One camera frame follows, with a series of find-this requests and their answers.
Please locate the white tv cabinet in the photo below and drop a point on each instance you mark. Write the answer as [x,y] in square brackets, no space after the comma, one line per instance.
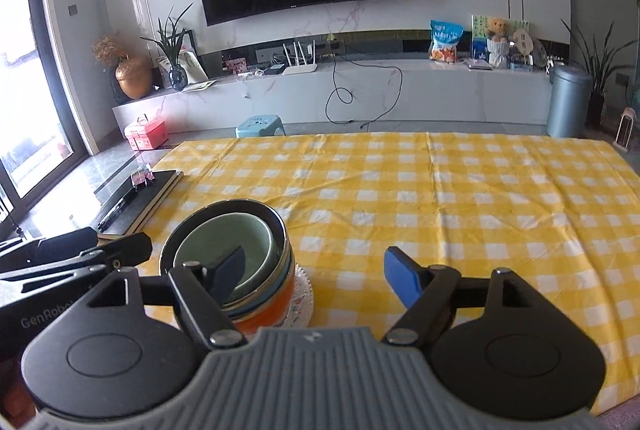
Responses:
[372,95]

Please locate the potted green plant left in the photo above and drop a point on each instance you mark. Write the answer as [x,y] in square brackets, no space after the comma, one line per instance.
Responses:
[170,35]

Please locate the black notebook with pen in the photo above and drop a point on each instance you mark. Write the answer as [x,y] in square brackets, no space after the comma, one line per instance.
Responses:
[130,206]

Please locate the pink small stand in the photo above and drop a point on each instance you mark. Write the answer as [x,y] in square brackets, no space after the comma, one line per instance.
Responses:
[625,129]

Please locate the yellow checkered tablecloth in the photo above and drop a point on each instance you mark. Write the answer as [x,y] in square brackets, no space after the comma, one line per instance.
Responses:
[563,214]

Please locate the light blue plastic stool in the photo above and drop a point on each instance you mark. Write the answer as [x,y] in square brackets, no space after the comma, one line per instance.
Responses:
[260,126]

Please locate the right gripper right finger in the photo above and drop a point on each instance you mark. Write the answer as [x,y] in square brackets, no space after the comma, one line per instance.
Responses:
[426,293]

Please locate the clear glass beaded plate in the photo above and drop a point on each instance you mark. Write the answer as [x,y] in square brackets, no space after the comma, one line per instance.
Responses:
[302,302]

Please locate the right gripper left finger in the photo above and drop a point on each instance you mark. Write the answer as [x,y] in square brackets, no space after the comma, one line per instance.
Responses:
[200,292]

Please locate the copper round vase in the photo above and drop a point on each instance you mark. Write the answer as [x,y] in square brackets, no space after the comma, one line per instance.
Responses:
[134,77]

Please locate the green ceramic bowl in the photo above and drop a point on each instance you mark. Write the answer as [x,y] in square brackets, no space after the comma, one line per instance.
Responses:
[217,237]

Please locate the white wifi router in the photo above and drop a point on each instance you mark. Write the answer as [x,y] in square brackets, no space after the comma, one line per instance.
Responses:
[299,65]

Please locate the orange steel bowl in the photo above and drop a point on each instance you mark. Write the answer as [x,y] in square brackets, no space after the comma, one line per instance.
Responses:
[271,312]

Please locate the blue steel bowl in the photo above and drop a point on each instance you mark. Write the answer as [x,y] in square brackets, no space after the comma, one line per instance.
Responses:
[265,212]

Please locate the brown teddy bear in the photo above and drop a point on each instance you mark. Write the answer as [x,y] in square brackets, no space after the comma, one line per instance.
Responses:
[497,29]

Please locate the grey metal trash can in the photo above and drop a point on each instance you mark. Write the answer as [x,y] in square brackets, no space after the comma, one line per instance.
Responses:
[571,89]

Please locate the blue snack bag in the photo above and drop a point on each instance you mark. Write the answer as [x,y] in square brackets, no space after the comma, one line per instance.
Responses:
[444,41]

